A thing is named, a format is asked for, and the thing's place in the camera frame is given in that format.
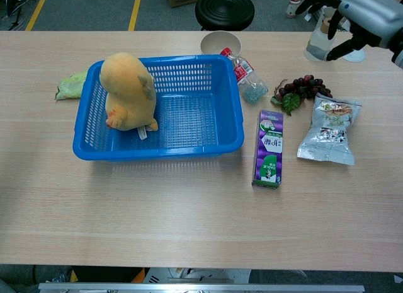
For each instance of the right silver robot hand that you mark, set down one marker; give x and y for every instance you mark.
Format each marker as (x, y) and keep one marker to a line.
(368, 12)

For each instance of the clear water bottle red cap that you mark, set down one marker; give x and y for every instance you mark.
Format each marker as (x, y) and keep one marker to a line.
(248, 82)

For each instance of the purple milk carton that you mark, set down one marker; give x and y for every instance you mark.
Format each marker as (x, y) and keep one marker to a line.
(269, 148)

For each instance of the yellow plush duck toy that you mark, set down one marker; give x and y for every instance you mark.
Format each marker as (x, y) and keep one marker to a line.
(126, 91)

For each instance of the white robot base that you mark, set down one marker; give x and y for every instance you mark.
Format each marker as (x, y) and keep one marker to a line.
(195, 275)

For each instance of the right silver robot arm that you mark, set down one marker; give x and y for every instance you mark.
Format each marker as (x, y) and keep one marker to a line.
(399, 56)

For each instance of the white snack bag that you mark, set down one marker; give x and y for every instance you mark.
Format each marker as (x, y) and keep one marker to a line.
(330, 132)

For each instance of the frosted bottle wooden cap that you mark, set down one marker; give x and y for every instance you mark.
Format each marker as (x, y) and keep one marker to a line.
(316, 47)

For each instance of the white bottle red cap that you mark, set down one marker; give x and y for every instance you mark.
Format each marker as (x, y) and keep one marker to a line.
(291, 8)

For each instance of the purple artificial grape bunch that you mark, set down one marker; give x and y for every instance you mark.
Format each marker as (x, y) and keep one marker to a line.
(302, 86)

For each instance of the black round stool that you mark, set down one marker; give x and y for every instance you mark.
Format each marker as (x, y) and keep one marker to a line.
(225, 9)

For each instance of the beige bowl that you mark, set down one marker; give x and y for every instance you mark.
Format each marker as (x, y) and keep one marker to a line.
(215, 44)

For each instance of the blue plastic perforated basket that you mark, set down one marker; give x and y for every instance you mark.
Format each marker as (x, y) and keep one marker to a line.
(220, 129)

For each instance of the green lettuce leaf toy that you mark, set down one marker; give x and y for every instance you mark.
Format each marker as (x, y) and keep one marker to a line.
(69, 86)

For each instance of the aluminium rail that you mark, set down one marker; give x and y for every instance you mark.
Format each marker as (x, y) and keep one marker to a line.
(201, 288)

